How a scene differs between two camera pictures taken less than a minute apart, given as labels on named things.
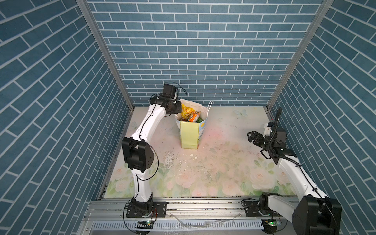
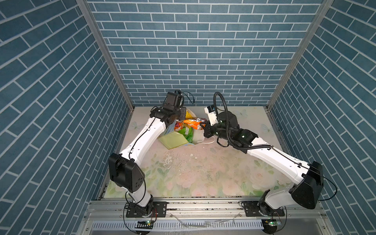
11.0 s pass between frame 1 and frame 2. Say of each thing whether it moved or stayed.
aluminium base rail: stayed
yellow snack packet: stayed
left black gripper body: moved
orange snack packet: moved
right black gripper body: moved
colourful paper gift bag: moved
